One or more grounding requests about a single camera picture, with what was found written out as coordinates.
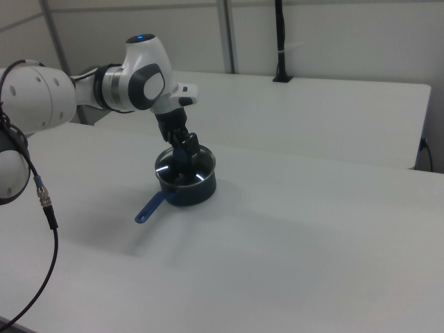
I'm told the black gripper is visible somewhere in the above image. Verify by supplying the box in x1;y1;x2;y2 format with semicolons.
153;108;200;164

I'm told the glass lid with blue knob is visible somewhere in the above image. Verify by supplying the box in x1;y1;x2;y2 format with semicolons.
154;145;218;190

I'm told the dark saucepan with blue handle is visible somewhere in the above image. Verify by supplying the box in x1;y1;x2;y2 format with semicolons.
134;148;218;225

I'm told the grey metal partition post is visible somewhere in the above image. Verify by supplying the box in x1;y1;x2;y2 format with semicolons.
40;0;71;76
216;0;241;74

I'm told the black camera pole with base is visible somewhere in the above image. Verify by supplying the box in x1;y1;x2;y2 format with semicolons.
272;0;293;83

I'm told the black cable with metal connector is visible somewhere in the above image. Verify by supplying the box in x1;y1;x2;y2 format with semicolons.
0;58;60;329

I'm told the thin black cable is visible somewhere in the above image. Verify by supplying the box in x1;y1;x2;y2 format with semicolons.
420;137;434;172

